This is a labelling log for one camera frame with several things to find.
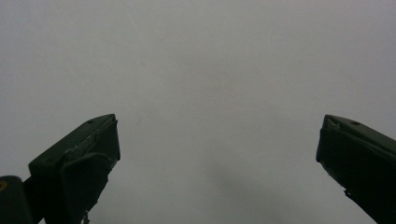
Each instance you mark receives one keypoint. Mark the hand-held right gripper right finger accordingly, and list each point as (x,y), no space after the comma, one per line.
(358,152)

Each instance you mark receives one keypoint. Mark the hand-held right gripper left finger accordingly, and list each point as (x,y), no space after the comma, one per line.
(77,165)

